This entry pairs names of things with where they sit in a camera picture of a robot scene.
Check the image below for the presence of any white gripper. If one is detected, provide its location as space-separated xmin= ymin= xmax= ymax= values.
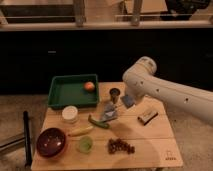
xmin=125 ymin=86 xmax=145 ymax=105

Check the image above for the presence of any blue-grey sponge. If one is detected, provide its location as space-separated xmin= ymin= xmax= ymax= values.
xmin=121 ymin=95 xmax=135 ymax=108

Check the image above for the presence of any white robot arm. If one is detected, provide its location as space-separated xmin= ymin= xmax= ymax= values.
xmin=122 ymin=56 xmax=213 ymax=126

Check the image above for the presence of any green plastic tray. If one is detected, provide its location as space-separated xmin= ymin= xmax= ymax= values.
xmin=48 ymin=74 xmax=99 ymax=110

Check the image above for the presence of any dark metal cup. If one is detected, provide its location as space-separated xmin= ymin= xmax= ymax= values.
xmin=109 ymin=88 xmax=120 ymax=104

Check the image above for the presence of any grey-blue cloth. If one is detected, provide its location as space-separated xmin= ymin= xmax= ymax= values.
xmin=100 ymin=102 xmax=118 ymax=122

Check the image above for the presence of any orange peach fruit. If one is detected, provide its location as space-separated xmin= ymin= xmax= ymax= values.
xmin=84 ymin=82 xmax=95 ymax=92

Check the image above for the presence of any green cucumber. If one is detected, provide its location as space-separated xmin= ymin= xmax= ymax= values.
xmin=88 ymin=115 xmax=110 ymax=129

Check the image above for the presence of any bunch of dark grapes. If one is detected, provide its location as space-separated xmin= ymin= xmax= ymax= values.
xmin=107 ymin=138 xmax=135 ymax=154

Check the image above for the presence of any yellow banana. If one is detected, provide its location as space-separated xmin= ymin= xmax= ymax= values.
xmin=68 ymin=126 xmax=94 ymax=137

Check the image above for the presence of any small green cup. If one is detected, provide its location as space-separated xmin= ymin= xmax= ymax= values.
xmin=77 ymin=136 xmax=93 ymax=154

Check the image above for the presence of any dark red bowl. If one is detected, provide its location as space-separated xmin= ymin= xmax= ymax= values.
xmin=36 ymin=128 xmax=66 ymax=158

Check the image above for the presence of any black pole on floor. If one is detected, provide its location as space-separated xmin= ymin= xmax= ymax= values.
xmin=23 ymin=111 xmax=32 ymax=166

